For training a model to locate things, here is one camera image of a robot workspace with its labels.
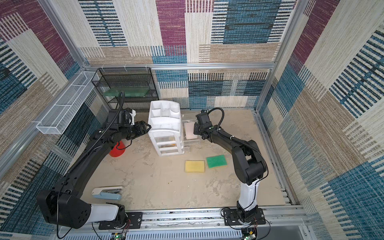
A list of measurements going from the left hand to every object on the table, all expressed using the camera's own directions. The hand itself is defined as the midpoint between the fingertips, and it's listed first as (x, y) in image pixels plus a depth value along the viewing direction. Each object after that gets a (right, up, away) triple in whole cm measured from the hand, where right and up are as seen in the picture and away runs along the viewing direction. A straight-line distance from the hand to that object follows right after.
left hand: (147, 127), depth 79 cm
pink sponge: (+22, 0, +12) cm, 25 cm away
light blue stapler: (-20, -35, +1) cm, 40 cm away
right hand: (+29, -1, +17) cm, 34 cm away
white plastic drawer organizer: (+8, 0, +6) cm, 10 cm away
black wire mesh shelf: (-17, +31, +28) cm, 44 cm away
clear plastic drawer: (+22, -7, +12) cm, 26 cm away
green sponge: (+38, -21, +13) cm, 45 cm away
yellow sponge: (+25, -23, +11) cm, 35 cm away
